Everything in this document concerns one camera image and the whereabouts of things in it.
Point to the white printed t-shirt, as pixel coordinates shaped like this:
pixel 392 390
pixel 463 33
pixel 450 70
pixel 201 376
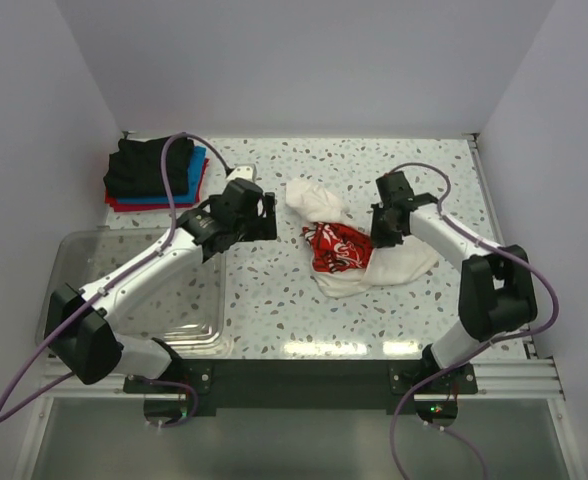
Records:
pixel 344 261

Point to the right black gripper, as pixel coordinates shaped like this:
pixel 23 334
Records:
pixel 381 226

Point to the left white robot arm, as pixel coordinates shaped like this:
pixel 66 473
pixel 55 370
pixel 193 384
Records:
pixel 80 324

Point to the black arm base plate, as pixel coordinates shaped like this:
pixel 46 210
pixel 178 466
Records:
pixel 244 384

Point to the clear plastic bin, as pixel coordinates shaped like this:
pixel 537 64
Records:
pixel 186 310

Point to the folded blue t-shirt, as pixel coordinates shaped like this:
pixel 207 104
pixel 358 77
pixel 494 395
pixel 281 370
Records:
pixel 196 172

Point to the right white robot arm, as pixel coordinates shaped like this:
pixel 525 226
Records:
pixel 496 293

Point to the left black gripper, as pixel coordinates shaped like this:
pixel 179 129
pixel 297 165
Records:
pixel 266 216

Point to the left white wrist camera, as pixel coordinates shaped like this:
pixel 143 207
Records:
pixel 245 172

